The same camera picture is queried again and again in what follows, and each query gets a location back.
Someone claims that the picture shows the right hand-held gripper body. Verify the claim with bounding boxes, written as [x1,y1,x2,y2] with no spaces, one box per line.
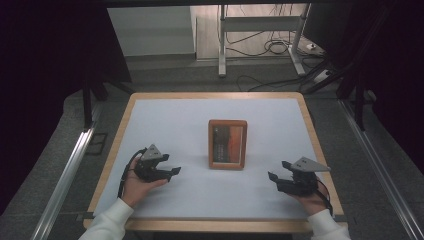
[276,156,332,197]

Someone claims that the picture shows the white power strip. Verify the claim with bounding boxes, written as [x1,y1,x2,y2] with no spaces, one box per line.
[312,68,333,85]

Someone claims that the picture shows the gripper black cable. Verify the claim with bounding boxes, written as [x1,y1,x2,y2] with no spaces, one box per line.
[314,179,335,216]
[116,147,148,199]

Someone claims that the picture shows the long black floor cable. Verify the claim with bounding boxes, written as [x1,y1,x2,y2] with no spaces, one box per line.
[236,58,329,93]

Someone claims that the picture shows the white table mat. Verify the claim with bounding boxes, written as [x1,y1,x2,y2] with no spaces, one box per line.
[92,97,336,221]

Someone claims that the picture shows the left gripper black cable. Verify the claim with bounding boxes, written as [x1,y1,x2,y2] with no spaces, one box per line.
[116,147,148,199]

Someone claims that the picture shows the aluminium floor rail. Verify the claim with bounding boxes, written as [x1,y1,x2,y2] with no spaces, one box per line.
[30,105,103,240]
[337,99,424,240]

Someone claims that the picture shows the tangled black floor cables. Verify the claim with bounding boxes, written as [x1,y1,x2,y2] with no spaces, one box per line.
[225,30,303,58]

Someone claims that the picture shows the black metal stand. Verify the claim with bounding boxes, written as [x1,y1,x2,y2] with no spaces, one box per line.
[302,6,396,132]
[81,75,135,132]

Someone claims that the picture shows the white desk frame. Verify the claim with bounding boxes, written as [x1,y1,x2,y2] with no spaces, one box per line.
[217,3,311,79]

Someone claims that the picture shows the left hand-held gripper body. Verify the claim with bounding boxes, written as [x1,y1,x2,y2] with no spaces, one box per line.
[133,143,164,184]

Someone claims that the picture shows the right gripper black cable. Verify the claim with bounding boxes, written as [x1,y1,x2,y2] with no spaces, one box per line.
[314,179,335,216]

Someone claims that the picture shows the dark curtain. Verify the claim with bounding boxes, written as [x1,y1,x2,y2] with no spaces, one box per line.
[0,0,133,216]
[328,0,424,168]

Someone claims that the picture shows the person's left hand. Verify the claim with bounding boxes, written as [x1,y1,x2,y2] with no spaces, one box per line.
[120,157,168,209]

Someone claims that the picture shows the person's right hand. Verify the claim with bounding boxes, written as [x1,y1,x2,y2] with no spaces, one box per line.
[291,179,330,217]

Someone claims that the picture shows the wooden picture frame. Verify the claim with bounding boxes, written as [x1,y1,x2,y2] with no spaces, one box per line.
[207,118,249,171]

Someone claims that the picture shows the dark floor grate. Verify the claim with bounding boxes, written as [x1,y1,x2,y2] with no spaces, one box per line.
[85,132,109,156]

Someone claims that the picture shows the white cabinet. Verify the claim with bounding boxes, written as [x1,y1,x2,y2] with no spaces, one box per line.
[106,6,197,58]

